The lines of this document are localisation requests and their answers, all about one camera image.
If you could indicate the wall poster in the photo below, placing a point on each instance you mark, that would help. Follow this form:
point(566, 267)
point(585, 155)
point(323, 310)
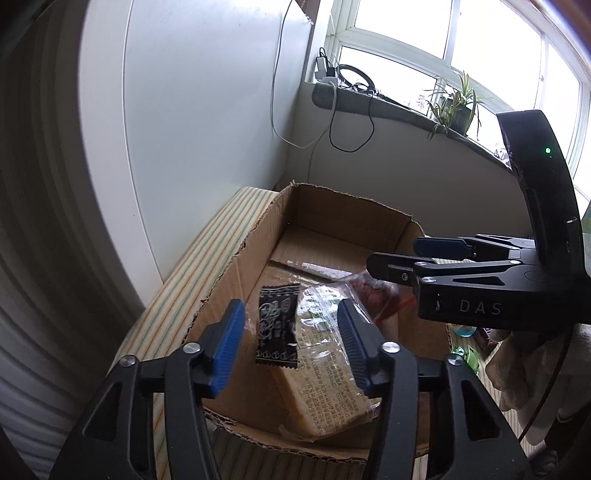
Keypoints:
point(586, 217)

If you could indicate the striped mattress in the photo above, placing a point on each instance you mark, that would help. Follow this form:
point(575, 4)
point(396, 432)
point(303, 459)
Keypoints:
point(184, 286)

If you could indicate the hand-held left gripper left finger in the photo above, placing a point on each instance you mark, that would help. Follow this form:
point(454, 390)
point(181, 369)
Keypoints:
point(226, 355)

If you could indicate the white framed window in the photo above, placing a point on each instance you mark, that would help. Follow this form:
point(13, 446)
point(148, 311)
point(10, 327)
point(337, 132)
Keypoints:
point(406, 37)

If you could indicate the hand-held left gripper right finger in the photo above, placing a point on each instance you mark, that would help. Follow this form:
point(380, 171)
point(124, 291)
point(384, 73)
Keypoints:
point(355, 346)

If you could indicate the person's right hand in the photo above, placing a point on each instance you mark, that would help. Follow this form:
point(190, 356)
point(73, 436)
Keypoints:
point(521, 369)

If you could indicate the brown cardboard box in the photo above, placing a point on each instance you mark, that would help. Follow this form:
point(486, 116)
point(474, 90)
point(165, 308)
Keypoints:
point(323, 221)

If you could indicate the white power strip with chargers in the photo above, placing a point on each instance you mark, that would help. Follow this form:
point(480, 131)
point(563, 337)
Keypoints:
point(325, 71)

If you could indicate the red snack packet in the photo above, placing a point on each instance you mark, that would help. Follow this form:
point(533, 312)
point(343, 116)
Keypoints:
point(378, 302)

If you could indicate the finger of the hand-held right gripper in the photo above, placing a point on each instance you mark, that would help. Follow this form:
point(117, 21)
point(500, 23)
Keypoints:
point(392, 267)
point(438, 247)

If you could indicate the potted spider plant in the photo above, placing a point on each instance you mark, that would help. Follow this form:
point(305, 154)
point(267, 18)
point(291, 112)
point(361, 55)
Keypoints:
point(457, 108)

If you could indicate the black snack packet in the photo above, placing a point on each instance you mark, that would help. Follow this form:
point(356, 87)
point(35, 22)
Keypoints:
point(274, 323)

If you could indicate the grey stone windowsill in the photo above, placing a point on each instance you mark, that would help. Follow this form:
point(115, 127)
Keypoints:
point(406, 117)

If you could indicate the clear cracker pack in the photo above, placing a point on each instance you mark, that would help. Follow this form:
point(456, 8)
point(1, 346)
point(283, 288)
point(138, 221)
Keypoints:
point(323, 383)

